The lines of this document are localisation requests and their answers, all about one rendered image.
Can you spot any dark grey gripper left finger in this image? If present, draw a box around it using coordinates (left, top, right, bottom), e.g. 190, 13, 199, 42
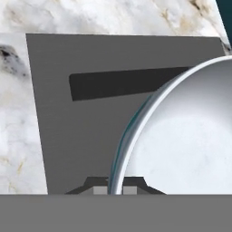
64, 176, 110, 196

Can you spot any grey sink basin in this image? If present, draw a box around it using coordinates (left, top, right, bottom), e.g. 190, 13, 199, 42
25, 33, 227, 196

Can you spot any white bowl with teal rim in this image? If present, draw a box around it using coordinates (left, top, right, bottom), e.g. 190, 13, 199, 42
108, 54, 232, 196

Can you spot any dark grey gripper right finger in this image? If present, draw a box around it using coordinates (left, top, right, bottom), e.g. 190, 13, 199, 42
121, 176, 167, 196

